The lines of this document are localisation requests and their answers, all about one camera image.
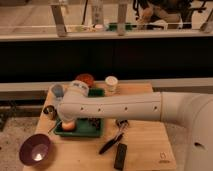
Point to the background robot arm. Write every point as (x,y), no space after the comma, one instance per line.
(167,10)

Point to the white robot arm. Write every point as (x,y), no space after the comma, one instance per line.
(194,111)

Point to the white paper cup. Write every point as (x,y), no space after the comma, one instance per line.
(111,83)

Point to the small metal cup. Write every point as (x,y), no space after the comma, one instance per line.
(50,112)

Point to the dark grape bunch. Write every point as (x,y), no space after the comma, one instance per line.
(95,122)

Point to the green plastic tray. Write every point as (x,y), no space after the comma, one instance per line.
(83,126)

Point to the orange fruit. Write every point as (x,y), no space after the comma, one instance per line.
(68,126)

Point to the black rectangular remote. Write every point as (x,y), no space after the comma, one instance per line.
(120,156)

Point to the wooden board table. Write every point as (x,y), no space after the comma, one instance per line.
(148,149)

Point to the purple bowl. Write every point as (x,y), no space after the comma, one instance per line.
(34,149)

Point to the black handled dish brush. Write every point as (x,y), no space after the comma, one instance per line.
(122,125)

